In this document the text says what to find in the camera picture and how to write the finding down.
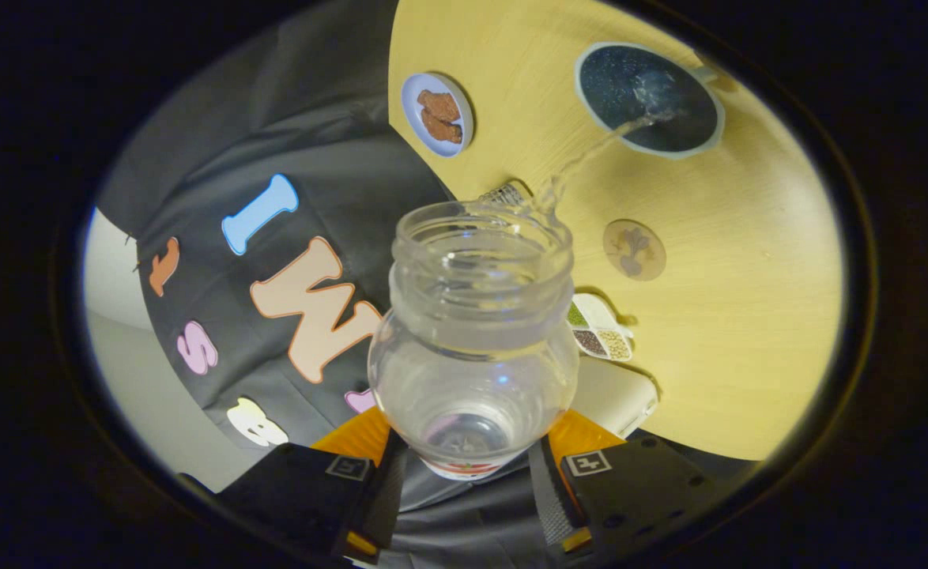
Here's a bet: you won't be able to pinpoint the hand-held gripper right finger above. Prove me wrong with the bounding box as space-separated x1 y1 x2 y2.
527 408 722 563

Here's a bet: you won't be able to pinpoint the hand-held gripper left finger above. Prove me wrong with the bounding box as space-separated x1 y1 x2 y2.
215 407 409 566

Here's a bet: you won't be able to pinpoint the clear plastic bottle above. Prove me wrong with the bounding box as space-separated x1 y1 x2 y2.
367 200 580 481

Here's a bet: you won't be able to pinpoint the round brown coaster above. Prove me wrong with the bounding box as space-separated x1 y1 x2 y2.
602 219 667 282

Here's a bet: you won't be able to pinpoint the white and blue cup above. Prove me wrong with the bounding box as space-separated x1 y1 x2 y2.
574 41 726 160

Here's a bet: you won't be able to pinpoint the white toaster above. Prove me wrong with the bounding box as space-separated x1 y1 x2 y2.
571 356 660 439

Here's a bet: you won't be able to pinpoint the white divided tray of beans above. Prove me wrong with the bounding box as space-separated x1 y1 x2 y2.
565 292 636 363

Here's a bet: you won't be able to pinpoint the wooden table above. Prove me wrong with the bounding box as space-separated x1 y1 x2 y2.
387 0 844 462

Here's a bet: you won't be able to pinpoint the clear glass jar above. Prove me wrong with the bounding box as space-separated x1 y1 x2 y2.
478 180 534 210

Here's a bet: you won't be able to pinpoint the brown meat piece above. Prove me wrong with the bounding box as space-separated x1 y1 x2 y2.
417 89 462 123
421 109 463 145

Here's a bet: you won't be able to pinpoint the black backdrop cloth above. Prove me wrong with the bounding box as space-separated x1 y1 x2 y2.
96 0 568 569

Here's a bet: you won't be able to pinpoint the light blue plate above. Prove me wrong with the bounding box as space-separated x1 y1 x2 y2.
401 72 475 157

